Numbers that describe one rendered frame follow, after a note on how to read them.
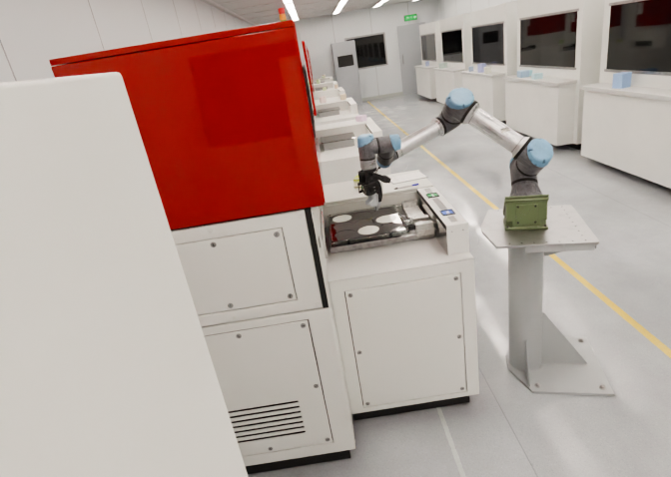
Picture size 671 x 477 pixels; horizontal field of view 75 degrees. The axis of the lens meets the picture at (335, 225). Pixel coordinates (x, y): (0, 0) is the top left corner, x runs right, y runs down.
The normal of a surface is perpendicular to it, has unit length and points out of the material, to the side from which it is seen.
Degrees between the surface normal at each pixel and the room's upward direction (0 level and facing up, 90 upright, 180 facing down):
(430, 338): 90
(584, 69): 90
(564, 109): 90
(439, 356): 90
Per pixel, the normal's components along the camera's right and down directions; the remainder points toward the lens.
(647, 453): -0.15, -0.92
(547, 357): -0.21, 0.39
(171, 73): 0.05, 0.36
